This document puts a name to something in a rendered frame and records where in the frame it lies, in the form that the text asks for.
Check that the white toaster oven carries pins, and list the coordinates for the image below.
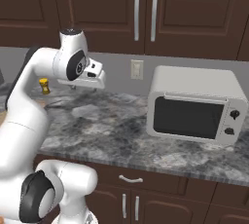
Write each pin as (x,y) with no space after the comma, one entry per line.
(194,104)

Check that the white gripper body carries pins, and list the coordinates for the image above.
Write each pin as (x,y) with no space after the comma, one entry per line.
(92,82)

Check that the dark brown drawer front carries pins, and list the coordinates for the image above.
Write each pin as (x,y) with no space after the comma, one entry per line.
(230,195)
(162,179)

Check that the yellow shaker jar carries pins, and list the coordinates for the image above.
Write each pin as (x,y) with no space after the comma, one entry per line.
(44,85)

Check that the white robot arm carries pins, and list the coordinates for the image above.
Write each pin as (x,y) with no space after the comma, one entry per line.
(22,127)

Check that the white wall socket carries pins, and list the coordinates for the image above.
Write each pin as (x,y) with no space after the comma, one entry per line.
(136,69)

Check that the dark brown base cupboard door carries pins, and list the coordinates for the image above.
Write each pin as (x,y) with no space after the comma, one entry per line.
(162,208)
(227,216)
(107,205)

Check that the dark brown wall cupboard door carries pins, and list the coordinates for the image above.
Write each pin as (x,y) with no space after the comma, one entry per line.
(244,46)
(201,13)
(100,10)
(22,7)

